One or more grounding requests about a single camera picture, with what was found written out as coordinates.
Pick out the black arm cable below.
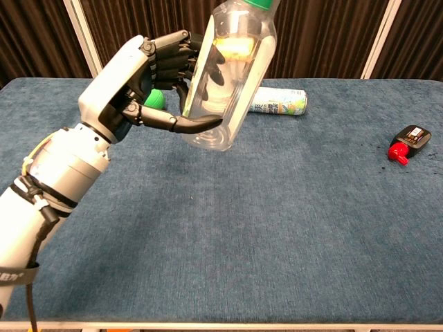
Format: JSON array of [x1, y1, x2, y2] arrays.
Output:
[[20, 193, 62, 332]]

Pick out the transparent plastic water bottle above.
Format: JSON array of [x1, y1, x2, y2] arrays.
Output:
[[180, 0, 282, 151]]

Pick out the white table frame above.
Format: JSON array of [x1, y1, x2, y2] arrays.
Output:
[[0, 321, 443, 332]]

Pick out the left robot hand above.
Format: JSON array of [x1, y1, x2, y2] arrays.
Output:
[[78, 30, 224, 143]]

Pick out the light blue packet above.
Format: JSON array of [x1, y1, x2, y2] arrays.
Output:
[[247, 86, 308, 118]]

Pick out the green rubber ball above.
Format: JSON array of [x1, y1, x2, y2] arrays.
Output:
[[143, 89, 166, 111]]

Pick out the dark pleated curtain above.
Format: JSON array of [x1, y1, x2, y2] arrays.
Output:
[[0, 0, 93, 89], [370, 0, 443, 82], [264, 0, 390, 80], [80, 0, 217, 80]]

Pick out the small black red device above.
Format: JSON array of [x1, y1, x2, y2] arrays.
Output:
[[386, 124, 433, 167]]

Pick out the white partition frame post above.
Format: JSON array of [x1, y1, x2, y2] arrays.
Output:
[[62, 0, 107, 80], [359, 0, 402, 80]]

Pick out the blue table cloth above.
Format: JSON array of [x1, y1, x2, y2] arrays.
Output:
[[0, 77, 443, 324]]

